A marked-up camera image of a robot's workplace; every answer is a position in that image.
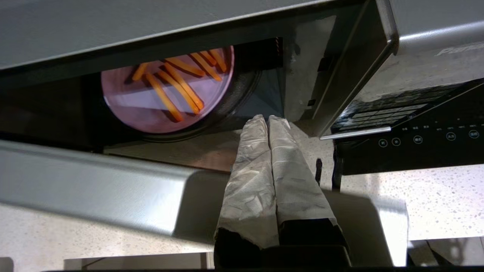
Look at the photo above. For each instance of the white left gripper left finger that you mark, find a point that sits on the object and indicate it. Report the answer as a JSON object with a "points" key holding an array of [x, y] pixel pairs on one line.
{"points": [[251, 181]]}

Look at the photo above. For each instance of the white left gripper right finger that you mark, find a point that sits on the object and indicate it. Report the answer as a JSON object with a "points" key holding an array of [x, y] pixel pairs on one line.
{"points": [[295, 181]]}

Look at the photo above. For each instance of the purple round plate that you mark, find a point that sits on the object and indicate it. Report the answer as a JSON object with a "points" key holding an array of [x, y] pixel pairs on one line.
{"points": [[143, 113]]}

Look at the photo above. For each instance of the black glass microwave door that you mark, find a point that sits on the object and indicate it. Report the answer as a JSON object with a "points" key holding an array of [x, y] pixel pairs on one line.
{"points": [[94, 181]]}

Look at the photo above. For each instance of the glass microwave turntable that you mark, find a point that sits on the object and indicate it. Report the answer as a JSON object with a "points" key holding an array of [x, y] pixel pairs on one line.
{"points": [[234, 102]]}

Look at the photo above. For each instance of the silver Panasonic microwave oven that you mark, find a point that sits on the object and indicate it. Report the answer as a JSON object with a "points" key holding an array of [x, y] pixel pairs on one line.
{"points": [[113, 22]]}

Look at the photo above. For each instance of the yellow french fry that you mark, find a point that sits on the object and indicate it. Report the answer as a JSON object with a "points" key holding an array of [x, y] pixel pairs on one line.
{"points": [[218, 60], [206, 67], [177, 91], [140, 71], [185, 66], [185, 86], [164, 98]]}

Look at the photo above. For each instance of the black induction cooktop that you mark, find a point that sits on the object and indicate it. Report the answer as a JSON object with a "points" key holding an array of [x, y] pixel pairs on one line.
{"points": [[416, 151]]}

